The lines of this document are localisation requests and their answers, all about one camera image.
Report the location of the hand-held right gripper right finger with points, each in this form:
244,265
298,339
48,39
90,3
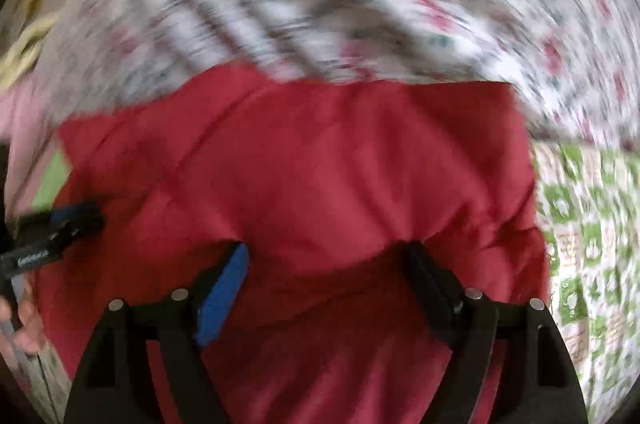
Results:
432,294

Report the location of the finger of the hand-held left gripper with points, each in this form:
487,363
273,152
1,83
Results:
87,221
62,214

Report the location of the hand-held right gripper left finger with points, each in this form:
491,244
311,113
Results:
222,299

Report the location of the red quilted jacket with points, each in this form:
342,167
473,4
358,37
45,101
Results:
320,179

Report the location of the person's left hand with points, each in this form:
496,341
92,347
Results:
31,324

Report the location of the pink blanket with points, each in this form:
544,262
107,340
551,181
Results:
25,129

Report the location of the yellow floral cloth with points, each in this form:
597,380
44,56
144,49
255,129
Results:
25,49

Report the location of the green patterned bed sheet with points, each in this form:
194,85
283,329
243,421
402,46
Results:
590,229

